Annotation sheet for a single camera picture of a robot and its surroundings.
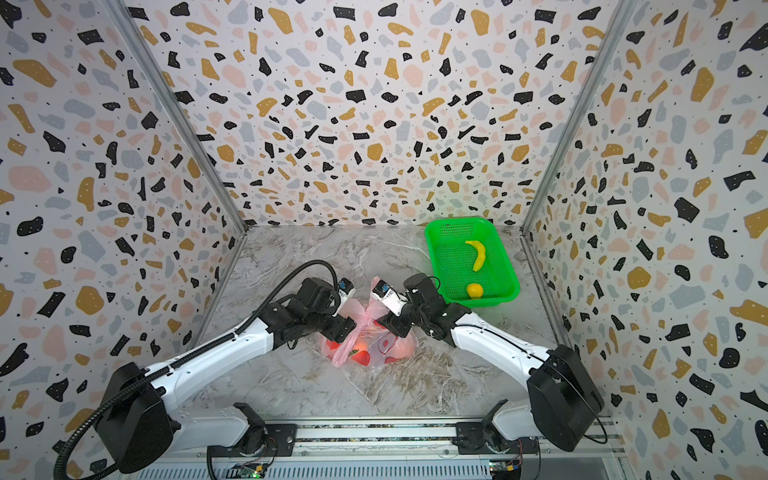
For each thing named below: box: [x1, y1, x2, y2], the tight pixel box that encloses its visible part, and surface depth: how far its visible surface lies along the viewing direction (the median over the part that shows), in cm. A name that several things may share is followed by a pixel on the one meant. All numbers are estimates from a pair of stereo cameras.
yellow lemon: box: [468, 283, 483, 300], surface depth 100 cm
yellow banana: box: [465, 240, 486, 272], surface depth 114 cm
